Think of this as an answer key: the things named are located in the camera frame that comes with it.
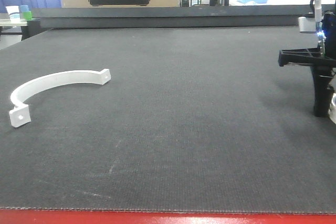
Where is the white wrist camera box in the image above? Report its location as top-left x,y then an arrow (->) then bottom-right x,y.
298,16 -> 317,34

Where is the white curved pipe clamp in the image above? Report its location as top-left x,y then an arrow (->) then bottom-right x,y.
8,69 -> 111,128

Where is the blue small cup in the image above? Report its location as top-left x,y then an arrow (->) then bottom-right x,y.
19,5 -> 30,13

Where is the white paper cup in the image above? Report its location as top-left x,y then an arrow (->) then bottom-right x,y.
6,6 -> 20,22

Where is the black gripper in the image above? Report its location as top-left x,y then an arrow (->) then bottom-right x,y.
278,12 -> 335,117

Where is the green small cup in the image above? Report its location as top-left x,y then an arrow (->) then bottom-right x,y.
22,11 -> 33,20

